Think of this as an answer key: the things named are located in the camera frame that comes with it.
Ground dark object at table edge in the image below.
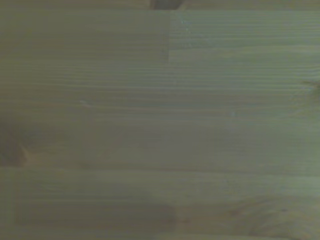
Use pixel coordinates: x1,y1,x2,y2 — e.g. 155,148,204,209
149,0,185,11

